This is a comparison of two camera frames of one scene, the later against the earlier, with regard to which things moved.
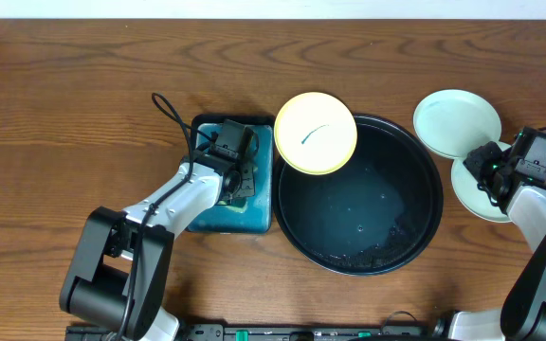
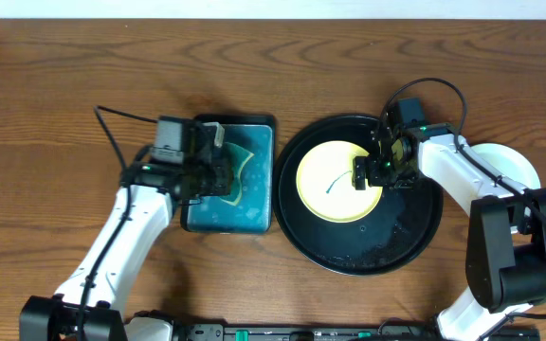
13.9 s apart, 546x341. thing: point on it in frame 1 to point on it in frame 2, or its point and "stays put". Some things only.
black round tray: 374,215 stays put
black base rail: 217,332 stays put
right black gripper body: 486,163 to 385,171
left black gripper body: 243,185 to 226,177
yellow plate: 316,134 to 324,183
